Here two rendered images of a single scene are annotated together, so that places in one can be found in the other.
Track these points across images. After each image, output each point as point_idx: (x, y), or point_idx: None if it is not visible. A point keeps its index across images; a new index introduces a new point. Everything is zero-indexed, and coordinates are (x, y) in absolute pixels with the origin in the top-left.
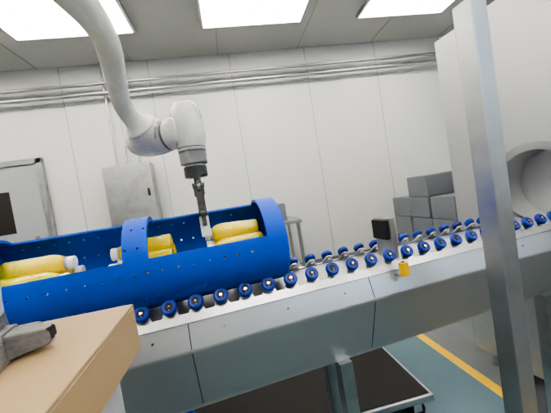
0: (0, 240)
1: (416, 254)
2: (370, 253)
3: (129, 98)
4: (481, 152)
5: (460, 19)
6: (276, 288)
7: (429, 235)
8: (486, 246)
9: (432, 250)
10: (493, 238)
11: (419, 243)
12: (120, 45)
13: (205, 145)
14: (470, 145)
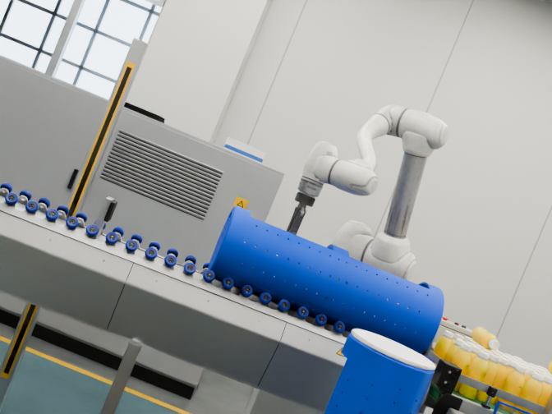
0: (426, 283)
1: (76, 227)
2: (137, 234)
3: (361, 158)
4: (108, 141)
5: (144, 53)
6: (214, 281)
7: (15, 204)
8: (82, 204)
9: (57, 219)
10: (85, 198)
11: (86, 215)
12: (356, 137)
13: (302, 174)
14: (110, 135)
